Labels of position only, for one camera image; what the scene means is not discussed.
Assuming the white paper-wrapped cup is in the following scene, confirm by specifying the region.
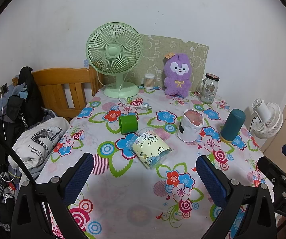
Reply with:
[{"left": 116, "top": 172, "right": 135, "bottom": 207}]
[{"left": 177, "top": 109, "right": 203, "bottom": 143}]

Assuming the glass jar with lid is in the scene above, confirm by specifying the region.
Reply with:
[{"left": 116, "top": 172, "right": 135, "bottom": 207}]
[{"left": 196, "top": 73, "right": 220, "bottom": 103}]

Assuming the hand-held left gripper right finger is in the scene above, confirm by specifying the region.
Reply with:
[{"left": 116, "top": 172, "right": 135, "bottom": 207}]
[{"left": 195, "top": 155, "right": 278, "bottom": 239}]

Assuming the clear glass cup yellow print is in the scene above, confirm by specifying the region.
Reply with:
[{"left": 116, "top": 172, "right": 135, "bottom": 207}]
[{"left": 129, "top": 127, "right": 172, "bottom": 170}]

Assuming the green printed foam mat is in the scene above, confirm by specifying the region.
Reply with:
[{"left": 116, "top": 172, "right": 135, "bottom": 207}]
[{"left": 126, "top": 34, "right": 210, "bottom": 93}]

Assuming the white charger cable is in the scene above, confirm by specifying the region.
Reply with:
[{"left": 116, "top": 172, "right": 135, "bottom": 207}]
[{"left": 0, "top": 87, "right": 8, "bottom": 141}]

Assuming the purple plush toy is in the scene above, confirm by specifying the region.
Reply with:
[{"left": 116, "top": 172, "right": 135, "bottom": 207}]
[{"left": 163, "top": 53, "right": 191, "bottom": 97}]

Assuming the floral tablecloth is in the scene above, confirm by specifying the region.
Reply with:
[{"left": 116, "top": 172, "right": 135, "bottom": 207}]
[{"left": 34, "top": 86, "right": 276, "bottom": 239}]

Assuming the cotton swab container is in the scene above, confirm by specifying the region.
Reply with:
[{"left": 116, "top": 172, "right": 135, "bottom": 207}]
[{"left": 144, "top": 73, "right": 155, "bottom": 90}]

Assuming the green desk fan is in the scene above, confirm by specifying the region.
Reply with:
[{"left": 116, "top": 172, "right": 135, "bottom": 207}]
[{"left": 86, "top": 22, "right": 143, "bottom": 99}]

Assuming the white printed t-shirt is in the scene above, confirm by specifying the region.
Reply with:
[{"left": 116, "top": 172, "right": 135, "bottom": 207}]
[{"left": 12, "top": 118, "right": 71, "bottom": 180}]

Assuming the white fan power cable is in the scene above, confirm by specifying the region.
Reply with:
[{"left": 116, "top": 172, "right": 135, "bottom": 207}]
[{"left": 97, "top": 72, "right": 152, "bottom": 111}]

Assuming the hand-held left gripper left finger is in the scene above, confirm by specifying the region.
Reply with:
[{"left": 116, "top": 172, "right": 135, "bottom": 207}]
[{"left": 11, "top": 152, "right": 95, "bottom": 239}]

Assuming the teal bottle with yellow cap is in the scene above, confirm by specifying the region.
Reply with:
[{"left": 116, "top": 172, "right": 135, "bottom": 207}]
[{"left": 220, "top": 109, "right": 246, "bottom": 144}]

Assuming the black bag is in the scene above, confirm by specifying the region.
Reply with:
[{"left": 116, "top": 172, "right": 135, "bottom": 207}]
[{"left": 6, "top": 66, "right": 47, "bottom": 130}]

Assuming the white clip fan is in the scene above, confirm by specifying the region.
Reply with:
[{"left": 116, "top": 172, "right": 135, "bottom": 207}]
[{"left": 251, "top": 98, "right": 284, "bottom": 139}]

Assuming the green plastic cup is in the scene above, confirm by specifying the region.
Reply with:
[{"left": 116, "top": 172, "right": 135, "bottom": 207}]
[{"left": 118, "top": 115, "right": 139, "bottom": 135}]

